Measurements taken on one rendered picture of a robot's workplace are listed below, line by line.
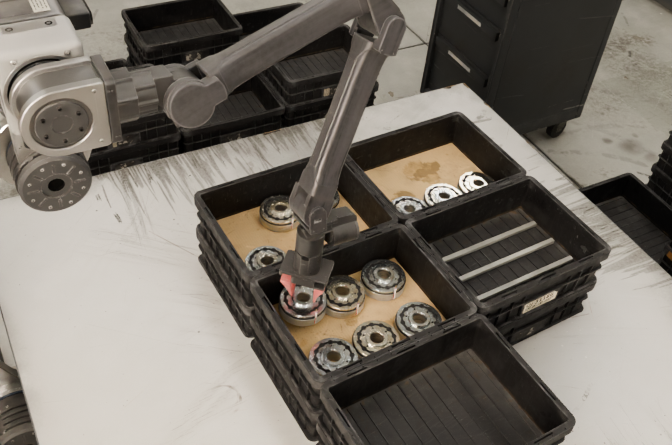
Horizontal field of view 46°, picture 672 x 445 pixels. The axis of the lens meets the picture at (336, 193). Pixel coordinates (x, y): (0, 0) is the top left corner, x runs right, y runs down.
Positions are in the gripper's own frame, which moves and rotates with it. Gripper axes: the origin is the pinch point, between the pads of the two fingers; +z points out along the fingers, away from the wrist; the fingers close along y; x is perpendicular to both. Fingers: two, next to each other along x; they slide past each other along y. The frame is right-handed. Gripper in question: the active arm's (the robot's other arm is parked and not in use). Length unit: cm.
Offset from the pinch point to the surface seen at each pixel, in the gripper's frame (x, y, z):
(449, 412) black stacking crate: 13.9, -35.3, 7.1
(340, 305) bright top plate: -3.5, -7.7, 4.4
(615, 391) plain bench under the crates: -12, -73, 19
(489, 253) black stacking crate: -34, -38, 7
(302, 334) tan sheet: 4.6, -1.6, 7.4
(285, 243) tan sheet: -20.2, 10.0, 7.5
